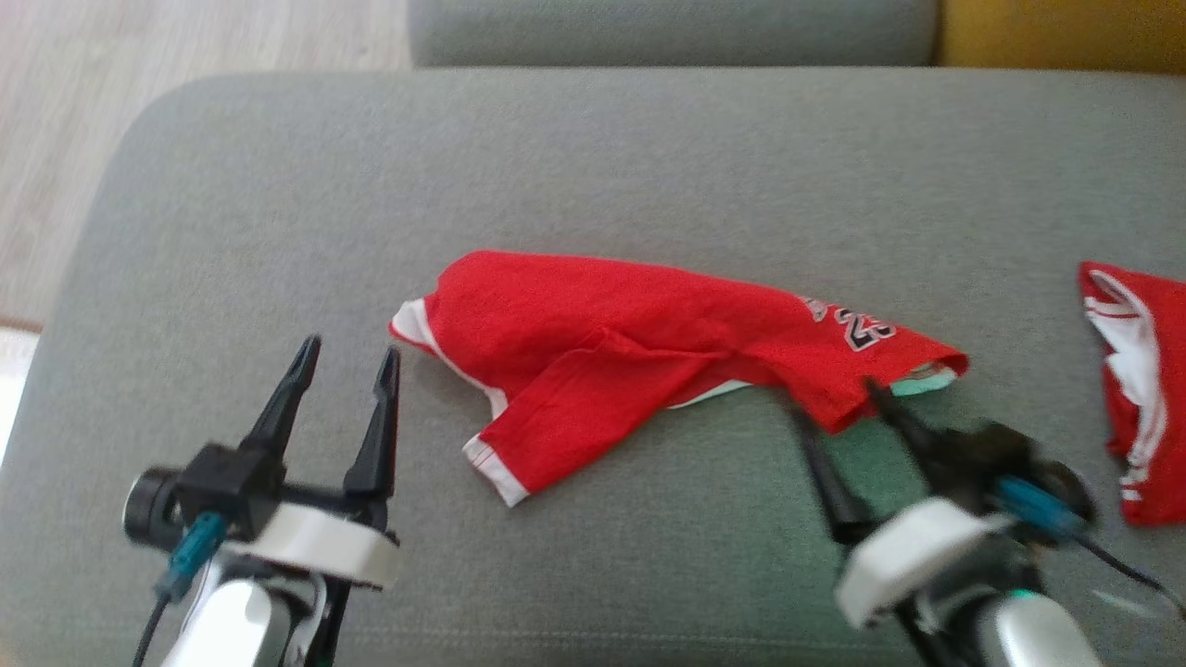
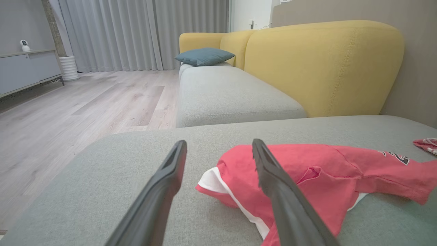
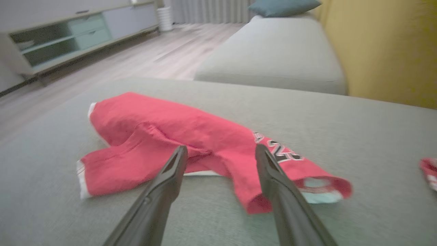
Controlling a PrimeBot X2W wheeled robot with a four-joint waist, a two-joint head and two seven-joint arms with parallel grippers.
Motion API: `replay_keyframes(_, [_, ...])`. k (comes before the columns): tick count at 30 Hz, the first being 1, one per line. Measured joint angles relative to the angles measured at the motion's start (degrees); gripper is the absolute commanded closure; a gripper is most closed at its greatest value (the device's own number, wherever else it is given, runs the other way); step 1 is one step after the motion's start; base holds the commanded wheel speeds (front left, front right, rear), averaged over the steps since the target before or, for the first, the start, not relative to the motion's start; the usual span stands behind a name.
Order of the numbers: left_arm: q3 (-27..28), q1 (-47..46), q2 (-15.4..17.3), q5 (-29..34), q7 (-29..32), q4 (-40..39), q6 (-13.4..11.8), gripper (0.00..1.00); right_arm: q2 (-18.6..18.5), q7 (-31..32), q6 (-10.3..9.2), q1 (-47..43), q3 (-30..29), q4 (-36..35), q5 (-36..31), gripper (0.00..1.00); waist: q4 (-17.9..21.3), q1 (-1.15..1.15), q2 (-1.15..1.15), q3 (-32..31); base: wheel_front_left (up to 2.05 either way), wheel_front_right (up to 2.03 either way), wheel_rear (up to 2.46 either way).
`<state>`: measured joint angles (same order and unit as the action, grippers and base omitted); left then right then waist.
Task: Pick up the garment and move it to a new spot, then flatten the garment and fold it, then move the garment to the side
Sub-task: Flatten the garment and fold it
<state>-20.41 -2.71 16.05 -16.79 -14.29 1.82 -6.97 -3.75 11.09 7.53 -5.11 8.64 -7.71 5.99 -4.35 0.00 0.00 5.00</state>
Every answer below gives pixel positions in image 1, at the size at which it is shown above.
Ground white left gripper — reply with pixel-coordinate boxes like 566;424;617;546
221;333;402;591

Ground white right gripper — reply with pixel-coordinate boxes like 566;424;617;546
790;376;1013;633

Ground red basketball shorts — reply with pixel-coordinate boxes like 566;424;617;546
388;249;970;509

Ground red basketball jersey white sleeves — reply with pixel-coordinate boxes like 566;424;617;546
1077;260;1186;528

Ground large grey sofa chaise cushion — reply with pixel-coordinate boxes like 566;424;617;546
0;67;1186;667

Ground yellow sofa backrest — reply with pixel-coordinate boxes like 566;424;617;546
940;0;1186;77

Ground grey back cushion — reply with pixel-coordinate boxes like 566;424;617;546
408;0;942;69

